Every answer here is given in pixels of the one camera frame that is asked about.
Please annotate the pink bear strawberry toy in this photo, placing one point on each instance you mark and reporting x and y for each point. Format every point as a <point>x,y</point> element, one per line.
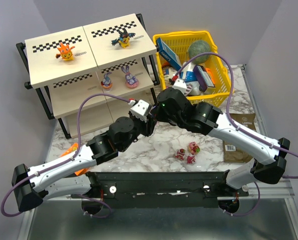
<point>193,148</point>

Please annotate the purple bunny donut toy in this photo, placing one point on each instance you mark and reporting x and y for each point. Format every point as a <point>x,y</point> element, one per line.
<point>131,81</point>

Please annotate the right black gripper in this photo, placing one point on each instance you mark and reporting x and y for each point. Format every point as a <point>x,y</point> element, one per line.
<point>159,113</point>

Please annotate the purple bunny orange cup toy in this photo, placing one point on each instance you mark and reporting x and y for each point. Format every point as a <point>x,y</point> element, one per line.
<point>106,82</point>

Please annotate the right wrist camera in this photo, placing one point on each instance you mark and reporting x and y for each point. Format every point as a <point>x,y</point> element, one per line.
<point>180,85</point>

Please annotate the yellow plastic basket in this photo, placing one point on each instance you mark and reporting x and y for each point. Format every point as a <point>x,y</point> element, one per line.
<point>179,42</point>

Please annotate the striped pink grey sponge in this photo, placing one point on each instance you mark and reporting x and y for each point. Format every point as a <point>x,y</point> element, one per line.
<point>188,89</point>

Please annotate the dark purple box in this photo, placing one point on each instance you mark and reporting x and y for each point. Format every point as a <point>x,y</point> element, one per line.
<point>204,79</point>

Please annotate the green textured ball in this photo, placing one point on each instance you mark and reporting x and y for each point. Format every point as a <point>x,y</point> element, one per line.
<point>198,47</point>

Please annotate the red pink bear toy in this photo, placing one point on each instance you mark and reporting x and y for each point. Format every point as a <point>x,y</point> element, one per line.
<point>180,154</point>

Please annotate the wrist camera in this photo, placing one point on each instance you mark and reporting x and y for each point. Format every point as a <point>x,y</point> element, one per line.
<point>180,85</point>
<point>140,109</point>

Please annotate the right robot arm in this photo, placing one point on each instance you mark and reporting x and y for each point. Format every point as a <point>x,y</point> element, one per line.
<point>268,163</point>

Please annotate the brown coffee bag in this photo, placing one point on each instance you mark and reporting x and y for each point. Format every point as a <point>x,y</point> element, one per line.
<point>232,154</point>

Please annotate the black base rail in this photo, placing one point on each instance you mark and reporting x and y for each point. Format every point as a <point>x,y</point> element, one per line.
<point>160,189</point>

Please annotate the blue white pouch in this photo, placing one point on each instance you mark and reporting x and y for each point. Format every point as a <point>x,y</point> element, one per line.
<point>187,73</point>

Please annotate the cream paper roll pack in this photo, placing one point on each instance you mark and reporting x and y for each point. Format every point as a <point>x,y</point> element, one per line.
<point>168,73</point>

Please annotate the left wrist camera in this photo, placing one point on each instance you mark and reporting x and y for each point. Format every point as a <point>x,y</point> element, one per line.
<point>140,109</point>

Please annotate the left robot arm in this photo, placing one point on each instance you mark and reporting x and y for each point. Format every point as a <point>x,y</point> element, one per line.
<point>34,185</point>

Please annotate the blue Harry's box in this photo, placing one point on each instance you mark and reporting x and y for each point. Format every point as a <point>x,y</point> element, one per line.
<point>168,54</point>

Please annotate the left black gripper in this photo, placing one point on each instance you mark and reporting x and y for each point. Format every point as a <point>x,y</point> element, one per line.
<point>145,125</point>

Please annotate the orange dragon toy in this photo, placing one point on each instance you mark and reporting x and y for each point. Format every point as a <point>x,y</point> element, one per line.
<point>65,52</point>

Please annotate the small red pink toy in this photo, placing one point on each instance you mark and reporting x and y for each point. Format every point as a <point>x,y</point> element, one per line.
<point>191,159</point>

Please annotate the black yellow bat toy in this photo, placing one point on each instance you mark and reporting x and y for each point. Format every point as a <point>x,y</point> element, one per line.
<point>123,39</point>

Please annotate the beige three-tier shelf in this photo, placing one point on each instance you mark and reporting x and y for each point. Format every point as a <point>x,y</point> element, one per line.
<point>70,91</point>

